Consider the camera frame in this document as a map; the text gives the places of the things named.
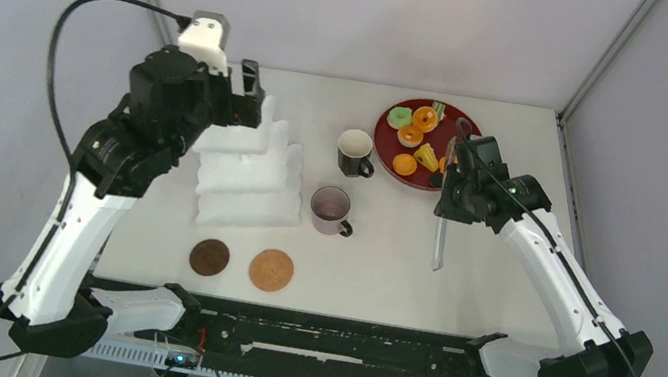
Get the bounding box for metal tongs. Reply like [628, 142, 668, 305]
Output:
[431, 139, 456, 272]

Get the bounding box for yellow cake slice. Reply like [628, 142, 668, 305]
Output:
[413, 142, 440, 173]

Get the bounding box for white tiered dessert stand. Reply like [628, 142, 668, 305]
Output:
[191, 95, 303, 228]

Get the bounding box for black mug white inside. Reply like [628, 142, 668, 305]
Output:
[337, 129, 374, 179]

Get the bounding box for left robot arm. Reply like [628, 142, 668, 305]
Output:
[0, 46, 265, 358]

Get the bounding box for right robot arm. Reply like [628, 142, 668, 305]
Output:
[435, 133, 654, 377]

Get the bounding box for black cookie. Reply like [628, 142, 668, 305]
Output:
[428, 171, 445, 189]

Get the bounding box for orange round tart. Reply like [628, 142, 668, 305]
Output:
[392, 153, 418, 177]

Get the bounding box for red round tray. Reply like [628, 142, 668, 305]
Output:
[372, 98, 481, 192]

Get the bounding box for orange cream cupcake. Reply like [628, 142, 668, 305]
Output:
[396, 124, 425, 148]

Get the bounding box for orange donut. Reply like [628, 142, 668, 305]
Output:
[411, 106, 439, 133]

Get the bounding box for green striped cake slice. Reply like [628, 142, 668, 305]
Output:
[431, 101, 446, 121]

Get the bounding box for green donut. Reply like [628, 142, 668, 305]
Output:
[386, 106, 413, 130]

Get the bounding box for dark brown coaster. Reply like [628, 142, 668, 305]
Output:
[188, 239, 231, 277]

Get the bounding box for light brown coaster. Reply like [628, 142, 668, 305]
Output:
[248, 249, 295, 292]

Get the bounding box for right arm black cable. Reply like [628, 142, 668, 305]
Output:
[415, 117, 668, 377]

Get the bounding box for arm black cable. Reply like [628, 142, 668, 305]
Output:
[415, 117, 668, 377]
[0, 0, 195, 377]

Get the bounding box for purple mug black handle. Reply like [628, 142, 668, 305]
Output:
[309, 186, 354, 237]

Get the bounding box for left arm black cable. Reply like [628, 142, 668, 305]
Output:
[0, 0, 195, 377]

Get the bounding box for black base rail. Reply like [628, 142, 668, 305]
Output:
[74, 275, 533, 377]

